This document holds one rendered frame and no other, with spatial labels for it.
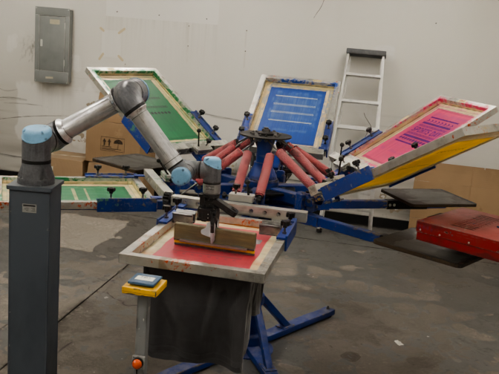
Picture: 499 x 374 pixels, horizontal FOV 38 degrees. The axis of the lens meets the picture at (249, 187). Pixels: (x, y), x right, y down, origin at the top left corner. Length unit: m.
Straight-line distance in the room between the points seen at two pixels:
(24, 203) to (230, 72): 4.70
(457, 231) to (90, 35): 5.47
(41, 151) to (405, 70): 4.86
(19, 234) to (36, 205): 0.14
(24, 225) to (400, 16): 4.99
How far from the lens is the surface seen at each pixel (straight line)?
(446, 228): 3.32
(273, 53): 7.43
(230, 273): 2.80
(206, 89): 7.60
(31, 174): 3.07
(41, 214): 3.08
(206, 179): 3.04
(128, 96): 2.93
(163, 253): 3.06
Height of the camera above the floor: 1.90
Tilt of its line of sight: 12 degrees down
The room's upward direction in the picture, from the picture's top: 5 degrees clockwise
